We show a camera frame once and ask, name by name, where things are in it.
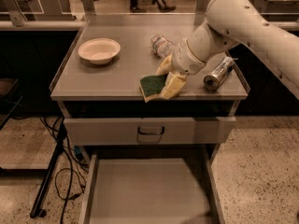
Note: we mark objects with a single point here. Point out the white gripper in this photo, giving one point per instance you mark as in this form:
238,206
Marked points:
186,60

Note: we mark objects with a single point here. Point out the green yellow sponge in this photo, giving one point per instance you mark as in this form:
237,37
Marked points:
151,87

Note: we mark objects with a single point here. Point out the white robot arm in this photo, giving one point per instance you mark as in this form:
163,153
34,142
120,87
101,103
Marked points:
226,23

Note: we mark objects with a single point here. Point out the grey drawer cabinet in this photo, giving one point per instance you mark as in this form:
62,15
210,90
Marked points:
87,91

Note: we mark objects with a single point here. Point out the grey top drawer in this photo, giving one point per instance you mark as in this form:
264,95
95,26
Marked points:
123,131

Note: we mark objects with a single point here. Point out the open grey middle drawer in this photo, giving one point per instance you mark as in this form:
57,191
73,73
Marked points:
153,190

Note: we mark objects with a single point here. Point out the clear plastic water bottle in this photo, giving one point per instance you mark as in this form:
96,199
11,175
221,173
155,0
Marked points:
161,46

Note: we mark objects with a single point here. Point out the silver drink can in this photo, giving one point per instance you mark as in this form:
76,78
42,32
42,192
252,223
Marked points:
215,79

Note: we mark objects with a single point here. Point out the white paper bowl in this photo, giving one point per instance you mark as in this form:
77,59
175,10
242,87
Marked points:
99,51

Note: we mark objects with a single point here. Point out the glass barrier with posts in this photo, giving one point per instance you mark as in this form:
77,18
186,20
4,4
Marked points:
283,13

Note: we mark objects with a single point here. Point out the black stand leg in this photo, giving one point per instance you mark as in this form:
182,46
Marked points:
36,210

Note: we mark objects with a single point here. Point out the black drawer handle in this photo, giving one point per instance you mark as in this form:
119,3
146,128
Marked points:
150,130

